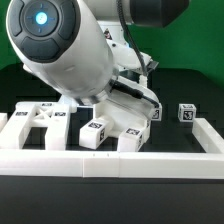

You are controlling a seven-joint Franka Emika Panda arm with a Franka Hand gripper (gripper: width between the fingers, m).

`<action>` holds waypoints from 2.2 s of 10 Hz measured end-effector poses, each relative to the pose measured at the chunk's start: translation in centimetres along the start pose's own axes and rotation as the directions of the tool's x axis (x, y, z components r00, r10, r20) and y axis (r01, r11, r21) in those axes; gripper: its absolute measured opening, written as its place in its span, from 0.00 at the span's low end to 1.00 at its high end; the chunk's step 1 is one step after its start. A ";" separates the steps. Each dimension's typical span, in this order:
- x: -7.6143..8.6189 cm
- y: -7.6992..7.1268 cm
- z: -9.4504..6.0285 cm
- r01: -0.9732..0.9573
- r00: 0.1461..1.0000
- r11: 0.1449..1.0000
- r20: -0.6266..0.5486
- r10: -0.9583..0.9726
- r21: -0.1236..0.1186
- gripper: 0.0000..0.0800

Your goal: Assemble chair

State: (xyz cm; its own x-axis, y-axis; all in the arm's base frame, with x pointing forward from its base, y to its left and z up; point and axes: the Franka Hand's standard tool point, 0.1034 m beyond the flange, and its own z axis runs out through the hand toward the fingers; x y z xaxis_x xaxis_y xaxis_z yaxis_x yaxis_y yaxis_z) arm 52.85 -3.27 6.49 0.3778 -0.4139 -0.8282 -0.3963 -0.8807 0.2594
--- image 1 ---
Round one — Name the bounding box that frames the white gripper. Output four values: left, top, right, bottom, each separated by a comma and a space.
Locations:
96, 39, 161, 118

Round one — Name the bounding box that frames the white chair seat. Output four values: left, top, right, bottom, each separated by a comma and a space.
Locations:
91, 99, 153, 138

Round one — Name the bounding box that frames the white chair back frame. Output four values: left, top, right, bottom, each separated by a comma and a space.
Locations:
0, 102, 77, 151

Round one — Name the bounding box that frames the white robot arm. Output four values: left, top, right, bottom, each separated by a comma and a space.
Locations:
6, 0, 190, 105

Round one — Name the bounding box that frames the white part left edge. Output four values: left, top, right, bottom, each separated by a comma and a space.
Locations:
0, 113, 8, 132

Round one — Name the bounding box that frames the white U-shaped obstacle fence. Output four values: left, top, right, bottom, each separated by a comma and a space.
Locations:
0, 118, 224, 179

